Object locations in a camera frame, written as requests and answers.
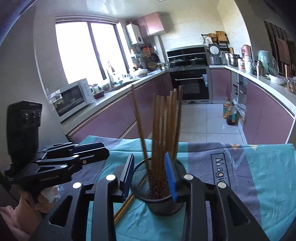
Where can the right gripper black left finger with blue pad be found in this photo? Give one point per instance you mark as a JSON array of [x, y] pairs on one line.
[[68, 218]]

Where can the pink upper wall cabinet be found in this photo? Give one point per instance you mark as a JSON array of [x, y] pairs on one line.
[[150, 25]]

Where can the white wall water heater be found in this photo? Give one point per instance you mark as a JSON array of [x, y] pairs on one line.
[[134, 34]]

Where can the wooden chopstick bundle in cup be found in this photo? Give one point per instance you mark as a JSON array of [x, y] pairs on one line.
[[166, 124]]

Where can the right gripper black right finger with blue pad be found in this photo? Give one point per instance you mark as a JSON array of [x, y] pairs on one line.
[[210, 207]]

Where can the teal and grey tablecloth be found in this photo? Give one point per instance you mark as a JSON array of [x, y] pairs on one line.
[[262, 176]]

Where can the cooking oil bottle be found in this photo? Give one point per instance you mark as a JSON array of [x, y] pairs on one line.
[[229, 112]]

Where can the white rice cooker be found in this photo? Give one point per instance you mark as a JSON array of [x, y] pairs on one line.
[[214, 54]]

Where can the black built-in oven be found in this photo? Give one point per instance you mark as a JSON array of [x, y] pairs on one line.
[[196, 84]]

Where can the black range hood stove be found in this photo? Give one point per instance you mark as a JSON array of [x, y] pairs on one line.
[[189, 56]]

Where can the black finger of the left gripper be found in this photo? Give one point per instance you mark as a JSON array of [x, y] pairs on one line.
[[93, 152], [53, 167]]

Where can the person's left hand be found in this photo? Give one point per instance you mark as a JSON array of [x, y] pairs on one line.
[[21, 222]]

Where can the black wire mesh cup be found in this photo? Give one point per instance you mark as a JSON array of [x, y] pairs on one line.
[[153, 192]]

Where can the purple lower kitchen cabinets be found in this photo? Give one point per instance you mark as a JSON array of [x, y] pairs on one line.
[[269, 116]]

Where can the steel stock pot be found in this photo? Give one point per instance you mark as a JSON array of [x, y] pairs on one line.
[[232, 59]]

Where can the white microwave oven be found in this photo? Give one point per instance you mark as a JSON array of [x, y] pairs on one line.
[[71, 98]]

